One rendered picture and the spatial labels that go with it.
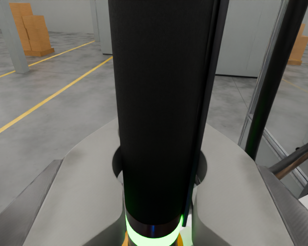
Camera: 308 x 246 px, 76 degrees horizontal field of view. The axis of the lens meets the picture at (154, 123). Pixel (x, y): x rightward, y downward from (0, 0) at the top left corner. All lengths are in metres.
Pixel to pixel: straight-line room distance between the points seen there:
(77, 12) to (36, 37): 5.96
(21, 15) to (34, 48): 1.01
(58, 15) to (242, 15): 11.24
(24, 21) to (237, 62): 6.81
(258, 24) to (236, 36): 0.52
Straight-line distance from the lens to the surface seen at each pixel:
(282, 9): 1.50
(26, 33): 8.52
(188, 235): 0.20
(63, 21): 14.46
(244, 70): 5.94
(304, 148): 0.33
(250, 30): 5.74
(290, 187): 1.29
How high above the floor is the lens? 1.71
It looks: 32 degrees down
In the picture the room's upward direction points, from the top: 1 degrees clockwise
